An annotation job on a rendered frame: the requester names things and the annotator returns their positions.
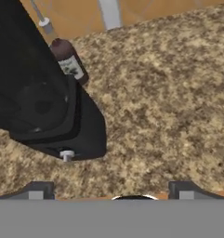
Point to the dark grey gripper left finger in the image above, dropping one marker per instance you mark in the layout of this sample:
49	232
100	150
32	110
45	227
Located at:
39	189

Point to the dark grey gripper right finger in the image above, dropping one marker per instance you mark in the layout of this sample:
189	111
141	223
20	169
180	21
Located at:
186	188

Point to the black round blender lid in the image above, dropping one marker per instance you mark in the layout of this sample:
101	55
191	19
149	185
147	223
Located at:
134	197

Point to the black blender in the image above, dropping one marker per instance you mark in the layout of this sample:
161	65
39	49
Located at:
32	93

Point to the dark brown labelled bottle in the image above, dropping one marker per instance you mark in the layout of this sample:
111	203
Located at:
70	62

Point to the grey stool leg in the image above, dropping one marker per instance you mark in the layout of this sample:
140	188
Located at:
43	18

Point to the grey stool post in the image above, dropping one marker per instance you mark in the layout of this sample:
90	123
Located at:
110	14

